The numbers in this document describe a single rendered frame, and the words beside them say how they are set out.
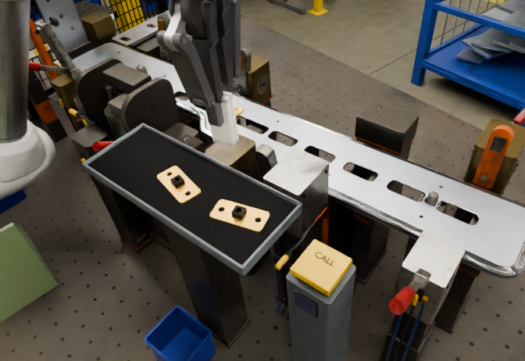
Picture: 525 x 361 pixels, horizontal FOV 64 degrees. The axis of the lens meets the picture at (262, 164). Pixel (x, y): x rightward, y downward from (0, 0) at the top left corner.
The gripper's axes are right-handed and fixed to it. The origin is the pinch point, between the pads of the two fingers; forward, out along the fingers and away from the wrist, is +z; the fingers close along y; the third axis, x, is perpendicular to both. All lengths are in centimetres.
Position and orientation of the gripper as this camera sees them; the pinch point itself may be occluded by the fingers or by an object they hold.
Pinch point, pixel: (222, 118)
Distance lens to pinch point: 50.9
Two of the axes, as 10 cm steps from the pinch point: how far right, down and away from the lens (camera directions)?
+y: 4.2, -6.4, 6.5
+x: -9.0, -2.3, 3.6
